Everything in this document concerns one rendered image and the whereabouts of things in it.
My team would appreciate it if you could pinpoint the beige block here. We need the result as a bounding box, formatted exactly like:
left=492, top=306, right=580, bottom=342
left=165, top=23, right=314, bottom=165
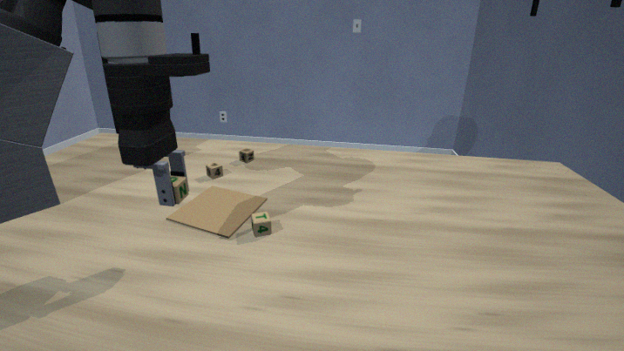
left=251, top=212, right=272, bottom=237
left=206, top=162, right=223, bottom=179
left=239, top=148, right=254, bottom=163
left=171, top=176, right=189, bottom=204

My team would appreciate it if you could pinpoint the tan flat mat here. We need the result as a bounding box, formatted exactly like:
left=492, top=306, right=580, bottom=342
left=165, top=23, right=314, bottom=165
left=166, top=186, right=268, bottom=239

